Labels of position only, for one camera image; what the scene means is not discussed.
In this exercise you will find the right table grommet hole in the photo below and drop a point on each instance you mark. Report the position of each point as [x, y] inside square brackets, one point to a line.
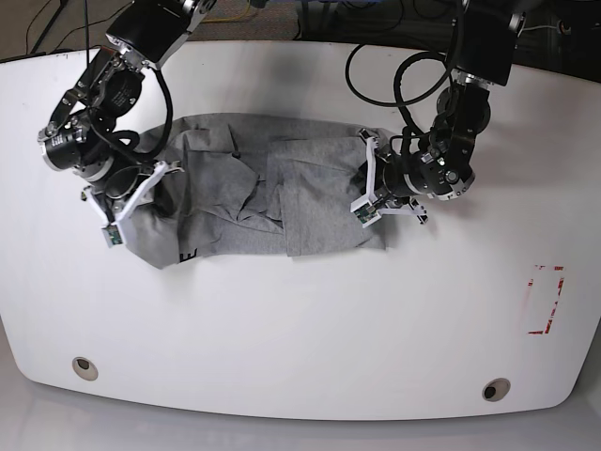
[496, 390]

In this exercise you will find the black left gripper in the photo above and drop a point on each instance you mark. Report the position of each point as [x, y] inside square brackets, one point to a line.
[382, 182]

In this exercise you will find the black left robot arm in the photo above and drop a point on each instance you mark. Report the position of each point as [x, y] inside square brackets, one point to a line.
[432, 154]

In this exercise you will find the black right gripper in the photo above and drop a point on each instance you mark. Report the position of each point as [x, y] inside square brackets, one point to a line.
[124, 191]

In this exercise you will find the grey t-shirt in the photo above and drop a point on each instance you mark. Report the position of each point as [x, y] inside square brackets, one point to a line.
[255, 185]

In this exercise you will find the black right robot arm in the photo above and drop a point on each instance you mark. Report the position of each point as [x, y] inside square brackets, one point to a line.
[81, 133]

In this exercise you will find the table grommet hole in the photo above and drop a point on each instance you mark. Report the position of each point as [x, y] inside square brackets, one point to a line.
[85, 369]
[496, 390]

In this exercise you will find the left table grommet hole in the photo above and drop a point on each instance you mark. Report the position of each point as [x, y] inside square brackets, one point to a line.
[85, 369]

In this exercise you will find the red tape rectangle marking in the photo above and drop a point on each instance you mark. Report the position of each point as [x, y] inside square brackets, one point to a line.
[544, 291]

